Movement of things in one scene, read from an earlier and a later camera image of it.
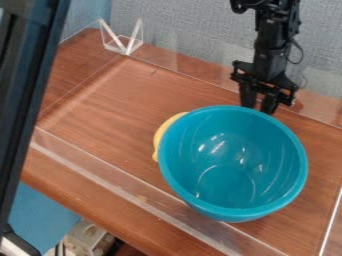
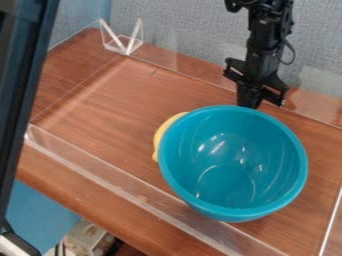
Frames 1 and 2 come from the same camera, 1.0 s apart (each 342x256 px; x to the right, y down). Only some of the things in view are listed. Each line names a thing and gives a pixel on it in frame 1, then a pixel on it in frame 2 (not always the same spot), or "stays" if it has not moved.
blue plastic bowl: x=233 y=161 stays
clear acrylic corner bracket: x=120 y=43 stays
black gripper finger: x=269 y=101 to x=253 y=97
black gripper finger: x=248 y=92 stays
